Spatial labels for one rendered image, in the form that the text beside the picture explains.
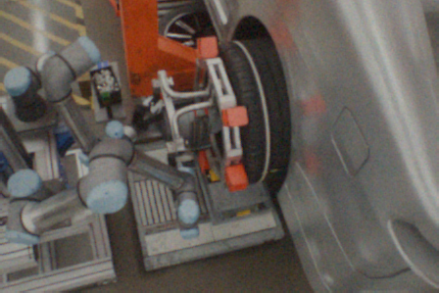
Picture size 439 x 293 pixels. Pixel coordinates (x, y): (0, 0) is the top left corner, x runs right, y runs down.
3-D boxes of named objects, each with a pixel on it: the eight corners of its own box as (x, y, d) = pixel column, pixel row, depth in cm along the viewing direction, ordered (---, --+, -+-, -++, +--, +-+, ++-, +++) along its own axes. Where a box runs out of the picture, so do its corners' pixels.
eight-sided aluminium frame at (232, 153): (230, 194, 200) (248, 133, 155) (218, 197, 198) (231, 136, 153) (203, 105, 227) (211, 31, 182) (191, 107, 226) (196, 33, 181)
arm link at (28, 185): (50, 180, 157) (40, 164, 146) (47, 213, 150) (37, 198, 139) (19, 182, 155) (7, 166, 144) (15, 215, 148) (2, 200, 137)
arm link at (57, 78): (38, 77, 130) (95, 174, 164) (64, 59, 136) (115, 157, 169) (22, 70, 136) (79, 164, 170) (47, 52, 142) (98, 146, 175)
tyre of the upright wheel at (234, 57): (267, 179, 225) (317, 170, 161) (224, 188, 219) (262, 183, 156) (241, 64, 233) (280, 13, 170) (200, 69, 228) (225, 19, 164)
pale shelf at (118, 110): (125, 120, 236) (125, 117, 233) (96, 124, 232) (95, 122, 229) (117, 64, 257) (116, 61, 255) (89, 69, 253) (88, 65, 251)
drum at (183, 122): (224, 137, 193) (227, 120, 182) (179, 145, 188) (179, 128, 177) (217, 113, 201) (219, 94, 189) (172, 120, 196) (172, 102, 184)
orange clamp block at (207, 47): (219, 57, 182) (217, 36, 180) (201, 59, 180) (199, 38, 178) (215, 57, 189) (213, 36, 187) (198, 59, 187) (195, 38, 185)
